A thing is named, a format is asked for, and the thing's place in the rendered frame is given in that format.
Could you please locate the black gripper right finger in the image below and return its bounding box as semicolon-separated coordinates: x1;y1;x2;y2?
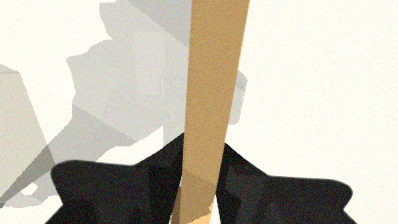
216;142;353;224

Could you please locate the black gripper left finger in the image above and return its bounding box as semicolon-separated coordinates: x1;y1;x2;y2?
51;132;184;224

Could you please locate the long tan wooden rail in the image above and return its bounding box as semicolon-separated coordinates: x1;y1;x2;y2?
179;0;251;224

